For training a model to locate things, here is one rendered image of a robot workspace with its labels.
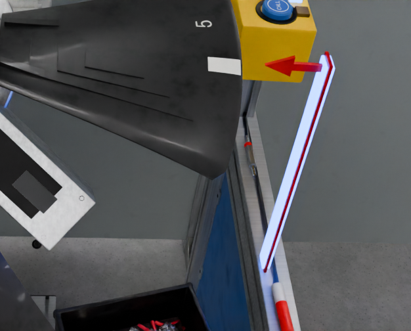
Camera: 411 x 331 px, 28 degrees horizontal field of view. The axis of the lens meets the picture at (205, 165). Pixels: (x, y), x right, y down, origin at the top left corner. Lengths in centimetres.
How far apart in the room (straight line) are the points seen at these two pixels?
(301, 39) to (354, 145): 90
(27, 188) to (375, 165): 126
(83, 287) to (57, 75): 135
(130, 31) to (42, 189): 20
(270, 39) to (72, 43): 36
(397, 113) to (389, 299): 54
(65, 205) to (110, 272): 122
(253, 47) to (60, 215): 35
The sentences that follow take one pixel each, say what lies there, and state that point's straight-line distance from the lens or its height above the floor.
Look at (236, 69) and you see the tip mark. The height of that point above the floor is 119.
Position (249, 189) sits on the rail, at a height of 86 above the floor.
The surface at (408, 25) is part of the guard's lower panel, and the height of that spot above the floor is 75.
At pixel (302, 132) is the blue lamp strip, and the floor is 110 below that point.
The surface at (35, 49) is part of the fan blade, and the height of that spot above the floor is 119.
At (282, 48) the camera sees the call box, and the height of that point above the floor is 104.
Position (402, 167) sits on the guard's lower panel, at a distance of 205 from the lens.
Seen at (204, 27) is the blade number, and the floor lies 120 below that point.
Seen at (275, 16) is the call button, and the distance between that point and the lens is 107.
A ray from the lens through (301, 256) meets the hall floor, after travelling 222.
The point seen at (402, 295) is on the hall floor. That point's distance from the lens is 224.
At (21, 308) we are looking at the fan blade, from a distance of 86.
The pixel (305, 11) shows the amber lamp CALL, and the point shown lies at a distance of 110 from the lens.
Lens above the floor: 167
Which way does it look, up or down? 44 degrees down
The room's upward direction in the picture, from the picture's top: 12 degrees clockwise
